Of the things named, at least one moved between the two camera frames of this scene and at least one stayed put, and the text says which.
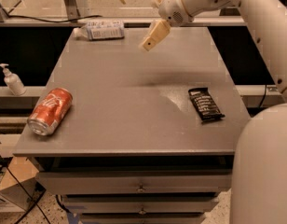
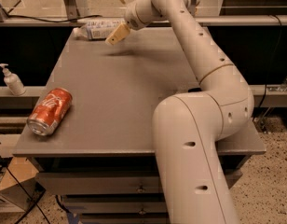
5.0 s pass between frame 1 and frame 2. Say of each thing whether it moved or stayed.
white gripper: moved
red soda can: stayed
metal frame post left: stayed
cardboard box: stayed
